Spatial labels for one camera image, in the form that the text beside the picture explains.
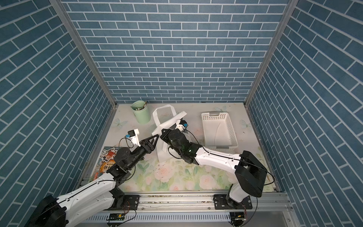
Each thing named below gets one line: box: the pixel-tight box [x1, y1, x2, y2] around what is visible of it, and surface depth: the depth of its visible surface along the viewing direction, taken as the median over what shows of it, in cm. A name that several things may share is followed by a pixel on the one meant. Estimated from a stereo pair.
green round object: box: [129, 100, 151, 124], surface depth 104 cm
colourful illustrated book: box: [88, 146, 119, 183], surface depth 90 cm
